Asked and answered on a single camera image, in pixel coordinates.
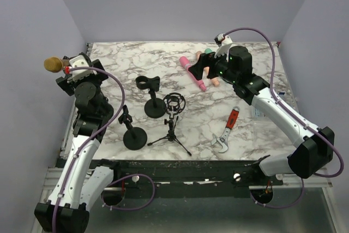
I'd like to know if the pink microphone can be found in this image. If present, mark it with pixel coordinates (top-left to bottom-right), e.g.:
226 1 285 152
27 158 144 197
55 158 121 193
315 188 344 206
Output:
179 56 207 92

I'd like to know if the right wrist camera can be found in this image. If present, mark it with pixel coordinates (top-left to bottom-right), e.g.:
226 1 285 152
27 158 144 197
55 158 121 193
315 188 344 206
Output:
214 33 233 58

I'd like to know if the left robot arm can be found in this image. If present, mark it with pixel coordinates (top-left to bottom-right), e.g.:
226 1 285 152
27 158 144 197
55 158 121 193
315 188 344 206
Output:
34 53 122 232

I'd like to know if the black round-base clip stand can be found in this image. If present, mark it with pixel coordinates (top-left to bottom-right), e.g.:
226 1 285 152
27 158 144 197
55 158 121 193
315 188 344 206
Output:
135 76 165 118

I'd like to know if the black front mounting rail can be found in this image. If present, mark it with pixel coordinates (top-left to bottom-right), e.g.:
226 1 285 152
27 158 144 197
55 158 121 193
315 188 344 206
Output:
89 159 283 187

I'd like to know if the red-handled adjustable wrench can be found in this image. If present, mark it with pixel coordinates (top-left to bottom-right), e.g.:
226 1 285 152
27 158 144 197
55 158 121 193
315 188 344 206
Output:
211 106 240 153

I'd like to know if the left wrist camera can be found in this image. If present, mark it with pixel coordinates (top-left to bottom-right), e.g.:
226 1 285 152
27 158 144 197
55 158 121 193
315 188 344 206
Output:
68 55 95 82

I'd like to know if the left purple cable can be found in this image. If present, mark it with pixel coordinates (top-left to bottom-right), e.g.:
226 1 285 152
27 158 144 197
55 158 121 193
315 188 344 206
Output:
51 66 126 233

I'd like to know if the purple cable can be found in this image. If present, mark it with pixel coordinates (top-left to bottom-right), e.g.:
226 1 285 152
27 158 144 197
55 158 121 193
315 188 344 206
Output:
51 66 126 233
225 27 344 177

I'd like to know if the beige microphone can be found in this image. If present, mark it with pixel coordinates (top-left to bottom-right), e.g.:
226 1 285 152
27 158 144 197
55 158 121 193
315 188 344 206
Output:
195 51 220 87

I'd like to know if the black round-base pink-mic stand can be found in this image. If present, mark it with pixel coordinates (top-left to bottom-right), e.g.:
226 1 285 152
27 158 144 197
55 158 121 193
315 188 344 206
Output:
118 105 148 151

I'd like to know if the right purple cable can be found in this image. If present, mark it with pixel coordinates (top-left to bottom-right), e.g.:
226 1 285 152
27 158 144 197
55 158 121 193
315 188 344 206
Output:
225 27 344 177

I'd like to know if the mint green microphone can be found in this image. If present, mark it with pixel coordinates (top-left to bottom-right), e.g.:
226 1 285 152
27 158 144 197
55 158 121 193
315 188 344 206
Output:
204 48 214 54

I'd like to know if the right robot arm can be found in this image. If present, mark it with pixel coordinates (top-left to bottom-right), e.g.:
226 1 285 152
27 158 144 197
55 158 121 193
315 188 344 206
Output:
189 45 334 185

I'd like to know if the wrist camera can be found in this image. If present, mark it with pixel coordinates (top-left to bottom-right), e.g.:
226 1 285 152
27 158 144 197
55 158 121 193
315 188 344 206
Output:
214 33 233 58
68 55 95 82

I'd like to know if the clear plastic screw box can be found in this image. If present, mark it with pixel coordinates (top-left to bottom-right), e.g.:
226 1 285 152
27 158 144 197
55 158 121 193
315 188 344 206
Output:
251 91 286 120

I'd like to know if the black tripod shock-mount stand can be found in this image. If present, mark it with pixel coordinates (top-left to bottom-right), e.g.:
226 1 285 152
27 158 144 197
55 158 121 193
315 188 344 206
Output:
147 92 192 157

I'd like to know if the gold microphone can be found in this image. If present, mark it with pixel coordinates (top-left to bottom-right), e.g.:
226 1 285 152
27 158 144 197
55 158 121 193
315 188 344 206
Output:
44 57 70 73

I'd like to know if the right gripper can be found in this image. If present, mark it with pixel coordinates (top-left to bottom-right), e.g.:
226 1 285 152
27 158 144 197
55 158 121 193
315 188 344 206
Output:
189 46 238 84

